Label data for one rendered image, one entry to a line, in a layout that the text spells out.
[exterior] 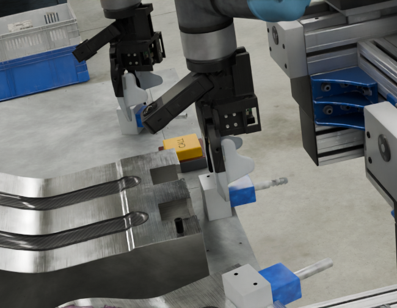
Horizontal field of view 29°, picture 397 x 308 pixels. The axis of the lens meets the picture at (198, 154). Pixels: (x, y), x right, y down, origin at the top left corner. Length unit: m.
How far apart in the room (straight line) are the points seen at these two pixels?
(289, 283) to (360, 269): 1.51
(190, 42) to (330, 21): 0.38
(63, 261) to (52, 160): 0.50
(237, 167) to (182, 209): 0.11
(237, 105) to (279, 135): 2.19
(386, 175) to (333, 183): 1.90
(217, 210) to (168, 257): 0.20
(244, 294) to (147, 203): 0.25
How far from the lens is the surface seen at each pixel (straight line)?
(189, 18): 1.02
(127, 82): 1.42
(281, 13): 0.93
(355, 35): 1.35
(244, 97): 1.08
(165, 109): 1.06
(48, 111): 1.69
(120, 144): 1.45
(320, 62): 1.34
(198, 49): 1.03
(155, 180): 1.14
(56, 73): 4.25
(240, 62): 1.06
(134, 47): 1.39
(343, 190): 2.80
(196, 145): 1.30
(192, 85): 1.05
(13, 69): 4.23
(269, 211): 2.72
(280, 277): 0.89
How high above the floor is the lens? 1.39
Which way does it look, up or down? 26 degrees down
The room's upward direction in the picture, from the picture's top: 10 degrees counter-clockwise
